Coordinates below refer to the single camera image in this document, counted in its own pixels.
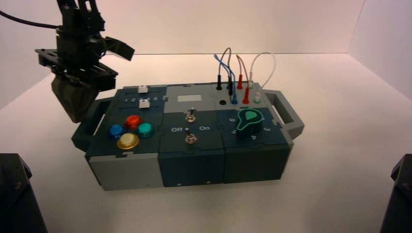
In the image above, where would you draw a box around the grey display panel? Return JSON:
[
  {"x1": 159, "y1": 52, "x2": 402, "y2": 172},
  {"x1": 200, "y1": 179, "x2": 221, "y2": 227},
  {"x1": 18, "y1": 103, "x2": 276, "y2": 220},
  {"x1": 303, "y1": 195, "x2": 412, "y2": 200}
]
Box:
[{"x1": 177, "y1": 94, "x2": 203, "y2": 102}]

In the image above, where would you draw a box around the blue jumper cable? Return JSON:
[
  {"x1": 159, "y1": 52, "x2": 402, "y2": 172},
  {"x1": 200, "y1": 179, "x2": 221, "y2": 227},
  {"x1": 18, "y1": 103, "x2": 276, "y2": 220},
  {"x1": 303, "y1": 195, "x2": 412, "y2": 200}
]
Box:
[{"x1": 213, "y1": 53, "x2": 239, "y2": 105}]

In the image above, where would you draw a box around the black green rotary knob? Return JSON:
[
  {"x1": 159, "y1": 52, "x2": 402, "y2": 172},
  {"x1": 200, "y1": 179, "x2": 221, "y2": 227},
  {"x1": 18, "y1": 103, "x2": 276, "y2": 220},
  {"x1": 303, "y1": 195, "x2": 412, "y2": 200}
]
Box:
[{"x1": 236, "y1": 108, "x2": 265, "y2": 139}]

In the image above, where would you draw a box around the dark teal grey task box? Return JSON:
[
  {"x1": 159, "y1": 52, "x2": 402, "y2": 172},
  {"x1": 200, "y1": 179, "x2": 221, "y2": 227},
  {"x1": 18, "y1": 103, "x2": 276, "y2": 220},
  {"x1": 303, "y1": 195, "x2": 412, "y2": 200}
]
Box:
[{"x1": 71, "y1": 83, "x2": 305, "y2": 192}]

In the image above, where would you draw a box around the blue dome push button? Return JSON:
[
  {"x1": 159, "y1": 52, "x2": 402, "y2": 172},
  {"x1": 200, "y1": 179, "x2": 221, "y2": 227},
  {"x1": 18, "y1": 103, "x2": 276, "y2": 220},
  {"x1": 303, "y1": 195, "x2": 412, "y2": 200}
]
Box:
[{"x1": 108, "y1": 124, "x2": 125, "y2": 140}]

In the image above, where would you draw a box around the white jumper cable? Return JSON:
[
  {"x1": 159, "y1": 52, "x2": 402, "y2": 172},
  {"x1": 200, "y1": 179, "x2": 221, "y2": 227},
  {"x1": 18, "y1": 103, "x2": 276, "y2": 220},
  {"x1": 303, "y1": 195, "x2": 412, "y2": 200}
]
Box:
[{"x1": 248, "y1": 51, "x2": 277, "y2": 103}]

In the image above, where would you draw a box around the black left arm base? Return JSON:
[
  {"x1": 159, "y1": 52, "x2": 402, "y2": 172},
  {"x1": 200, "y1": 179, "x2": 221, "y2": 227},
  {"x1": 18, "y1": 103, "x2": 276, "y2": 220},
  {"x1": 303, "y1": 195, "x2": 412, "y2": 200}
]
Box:
[{"x1": 0, "y1": 153, "x2": 49, "y2": 233}]

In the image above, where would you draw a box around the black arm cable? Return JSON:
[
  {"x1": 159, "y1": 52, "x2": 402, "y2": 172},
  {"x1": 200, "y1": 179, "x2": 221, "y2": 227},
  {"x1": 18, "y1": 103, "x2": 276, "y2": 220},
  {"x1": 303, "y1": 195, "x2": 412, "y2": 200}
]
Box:
[{"x1": 0, "y1": 9, "x2": 60, "y2": 30}]

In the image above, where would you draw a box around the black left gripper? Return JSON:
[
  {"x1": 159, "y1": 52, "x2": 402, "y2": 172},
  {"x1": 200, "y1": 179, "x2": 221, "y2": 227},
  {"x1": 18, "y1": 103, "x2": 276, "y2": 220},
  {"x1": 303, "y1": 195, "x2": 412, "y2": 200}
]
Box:
[{"x1": 35, "y1": 27, "x2": 119, "y2": 124}]

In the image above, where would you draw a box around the black jumper cable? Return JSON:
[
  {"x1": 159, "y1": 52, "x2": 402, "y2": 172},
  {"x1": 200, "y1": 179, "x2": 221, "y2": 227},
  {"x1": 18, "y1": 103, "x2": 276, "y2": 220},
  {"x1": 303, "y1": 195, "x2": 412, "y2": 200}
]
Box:
[{"x1": 215, "y1": 47, "x2": 234, "y2": 97}]

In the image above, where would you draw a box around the yellow dome push button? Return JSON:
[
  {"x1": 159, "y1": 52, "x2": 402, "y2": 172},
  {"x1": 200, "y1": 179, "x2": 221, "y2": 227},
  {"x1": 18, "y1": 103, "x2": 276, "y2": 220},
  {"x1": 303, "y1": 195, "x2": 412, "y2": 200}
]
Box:
[{"x1": 116, "y1": 133, "x2": 140, "y2": 150}]

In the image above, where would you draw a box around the red jumper cable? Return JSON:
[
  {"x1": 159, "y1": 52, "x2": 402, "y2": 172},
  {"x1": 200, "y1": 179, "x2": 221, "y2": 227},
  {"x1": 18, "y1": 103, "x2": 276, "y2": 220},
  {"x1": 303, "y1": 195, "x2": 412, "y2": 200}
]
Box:
[{"x1": 236, "y1": 54, "x2": 251, "y2": 105}]

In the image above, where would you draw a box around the red dome push button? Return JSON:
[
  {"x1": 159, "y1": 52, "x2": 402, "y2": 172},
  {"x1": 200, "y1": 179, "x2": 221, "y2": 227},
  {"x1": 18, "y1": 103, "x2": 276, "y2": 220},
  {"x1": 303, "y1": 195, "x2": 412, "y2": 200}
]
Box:
[{"x1": 124, "y1": 115, "x2": 143, "y2": 130}]

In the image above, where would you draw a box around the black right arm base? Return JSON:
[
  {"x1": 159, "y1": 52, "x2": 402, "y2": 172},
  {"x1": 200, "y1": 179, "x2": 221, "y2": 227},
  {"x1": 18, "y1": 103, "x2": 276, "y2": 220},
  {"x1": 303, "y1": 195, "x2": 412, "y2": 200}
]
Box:
[{"x1": 379, "y1": 153, "x2": 412, "y2": 233}]

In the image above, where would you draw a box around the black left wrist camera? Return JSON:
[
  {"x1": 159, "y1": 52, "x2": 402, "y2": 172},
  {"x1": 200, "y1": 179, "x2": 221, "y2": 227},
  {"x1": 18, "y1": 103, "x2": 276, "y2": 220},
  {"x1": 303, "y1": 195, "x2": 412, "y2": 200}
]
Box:
[{"x1": 103, "y1": 36, "x2": 136, "y2": 62}]

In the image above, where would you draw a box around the green dome push button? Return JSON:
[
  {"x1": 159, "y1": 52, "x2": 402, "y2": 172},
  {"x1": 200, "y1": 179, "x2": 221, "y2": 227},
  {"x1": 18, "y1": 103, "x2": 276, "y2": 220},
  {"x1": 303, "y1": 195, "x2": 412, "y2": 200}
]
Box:
[{"x1": 137, "y1": 122, "x2": 156, "y2": 139}]

